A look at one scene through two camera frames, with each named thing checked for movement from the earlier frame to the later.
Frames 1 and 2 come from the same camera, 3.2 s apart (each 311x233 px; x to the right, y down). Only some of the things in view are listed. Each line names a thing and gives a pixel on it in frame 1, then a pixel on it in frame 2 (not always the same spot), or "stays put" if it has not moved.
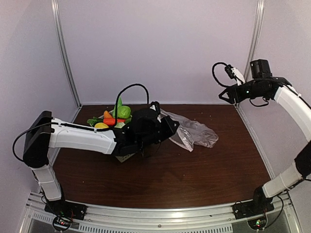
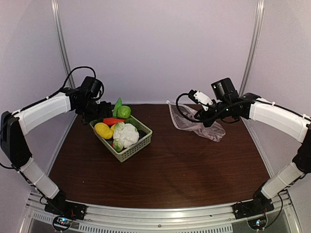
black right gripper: [230, 90] to [203, 117]
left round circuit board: [61, 224] stays put
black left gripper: [167, 121] to [106, 112]
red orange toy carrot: [109, 120] stays put
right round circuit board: [257, 224] stays put
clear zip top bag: [189, 134] to [184, 118]
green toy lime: [123, 111] stays put
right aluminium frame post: [254, 37] stays put
